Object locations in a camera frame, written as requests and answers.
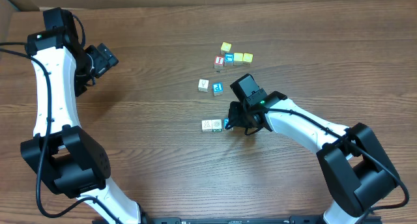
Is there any yellow mushroom wooden block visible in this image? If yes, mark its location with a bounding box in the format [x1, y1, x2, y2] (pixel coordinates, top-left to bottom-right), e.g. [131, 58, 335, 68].
[223, 118, 234, 130]

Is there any green Z wooden block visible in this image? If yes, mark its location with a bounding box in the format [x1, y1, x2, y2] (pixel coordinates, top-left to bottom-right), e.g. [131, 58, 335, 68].
[212, 119, 223, 132]

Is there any green letter wooden block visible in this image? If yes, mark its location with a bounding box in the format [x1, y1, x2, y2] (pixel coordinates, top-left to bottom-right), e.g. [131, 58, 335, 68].
[201, 120, 212, 132]

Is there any blue P wooden block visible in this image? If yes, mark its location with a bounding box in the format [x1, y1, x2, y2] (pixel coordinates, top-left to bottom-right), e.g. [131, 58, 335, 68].
[212, 83, 223, 96]

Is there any M letter wooden block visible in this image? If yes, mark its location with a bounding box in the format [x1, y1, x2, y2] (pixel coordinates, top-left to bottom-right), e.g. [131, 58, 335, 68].
[197, 79, 209, 92]

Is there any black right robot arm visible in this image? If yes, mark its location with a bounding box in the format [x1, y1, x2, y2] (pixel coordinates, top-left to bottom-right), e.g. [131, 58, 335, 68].
[225, 74, 404, 223]

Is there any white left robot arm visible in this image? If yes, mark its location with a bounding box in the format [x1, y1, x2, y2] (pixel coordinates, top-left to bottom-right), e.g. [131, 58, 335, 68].
[20, 8, 145, 223]

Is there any yellow pineapple wooden block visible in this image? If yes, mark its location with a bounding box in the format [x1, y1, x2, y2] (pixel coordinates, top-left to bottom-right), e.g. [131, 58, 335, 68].
[242, 53, 253, 66]

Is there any yellow top middle block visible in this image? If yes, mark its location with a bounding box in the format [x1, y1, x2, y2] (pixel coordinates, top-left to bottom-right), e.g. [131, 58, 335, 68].
[233, 52, 244, 66]

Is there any blue letter wooden block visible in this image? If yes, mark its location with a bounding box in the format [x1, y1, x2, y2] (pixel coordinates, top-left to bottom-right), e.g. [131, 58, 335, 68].
[224, 53, 234, 66]

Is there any red I wooden block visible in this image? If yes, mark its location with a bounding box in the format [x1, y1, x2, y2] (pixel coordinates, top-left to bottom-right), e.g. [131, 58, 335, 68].
[214, 56, 224, 69]

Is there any yellow back wooden block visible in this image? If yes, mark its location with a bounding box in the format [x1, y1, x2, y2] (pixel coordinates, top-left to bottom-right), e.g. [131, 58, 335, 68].
[220, 42, 232, 55]

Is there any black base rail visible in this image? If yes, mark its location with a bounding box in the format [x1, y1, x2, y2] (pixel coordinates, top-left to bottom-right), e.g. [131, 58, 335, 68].
[91, 216, 384, 224]

